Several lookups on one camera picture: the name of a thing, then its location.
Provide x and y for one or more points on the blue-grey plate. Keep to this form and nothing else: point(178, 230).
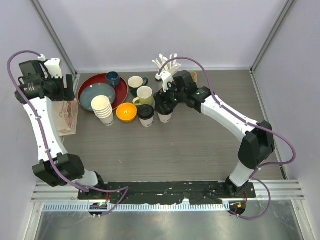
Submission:
point(94, 90)

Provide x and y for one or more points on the white paper cup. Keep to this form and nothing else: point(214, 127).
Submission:
point(146, 122)
point(165, 117)

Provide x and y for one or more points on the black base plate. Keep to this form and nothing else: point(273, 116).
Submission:
point(174, 192)

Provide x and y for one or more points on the cardboard cup carrier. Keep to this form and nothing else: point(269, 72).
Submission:
point(194, 76)

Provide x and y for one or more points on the pale green mug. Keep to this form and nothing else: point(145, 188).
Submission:
point(144, 96)

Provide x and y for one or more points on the brown paper bag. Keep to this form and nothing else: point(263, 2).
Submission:
point(65, 115)

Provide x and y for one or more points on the stack of white paper cups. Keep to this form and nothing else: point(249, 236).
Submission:
point(103, 110)

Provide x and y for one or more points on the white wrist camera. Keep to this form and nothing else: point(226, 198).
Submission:
point(163, 79)
point(53, 66)

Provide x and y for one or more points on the dark green mug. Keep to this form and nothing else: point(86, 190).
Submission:
point(135, 82)

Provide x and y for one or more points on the black cup lid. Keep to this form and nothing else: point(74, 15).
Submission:
point(145, 112)

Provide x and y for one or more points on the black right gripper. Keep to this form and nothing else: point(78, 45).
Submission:
point(160, 98)

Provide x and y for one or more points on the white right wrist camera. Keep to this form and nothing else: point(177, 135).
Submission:
point(163, 79)

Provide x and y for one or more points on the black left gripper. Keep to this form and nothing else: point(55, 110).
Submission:
point(65, 93)

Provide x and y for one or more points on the slotted cable duct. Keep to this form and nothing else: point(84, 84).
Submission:
point(88, 206)

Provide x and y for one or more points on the orange bowl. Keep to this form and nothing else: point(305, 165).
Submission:
point(126, 112)

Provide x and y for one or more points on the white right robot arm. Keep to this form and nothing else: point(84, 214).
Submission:
point(257, 143)

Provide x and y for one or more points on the small blue cup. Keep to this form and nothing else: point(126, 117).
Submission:
point(113, 79)

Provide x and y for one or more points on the red round tray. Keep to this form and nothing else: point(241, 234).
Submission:
point(121, 90)

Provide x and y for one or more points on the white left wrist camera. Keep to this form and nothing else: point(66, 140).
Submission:
point(53, 66)

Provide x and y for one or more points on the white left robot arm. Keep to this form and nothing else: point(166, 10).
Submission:
point(56, 166)

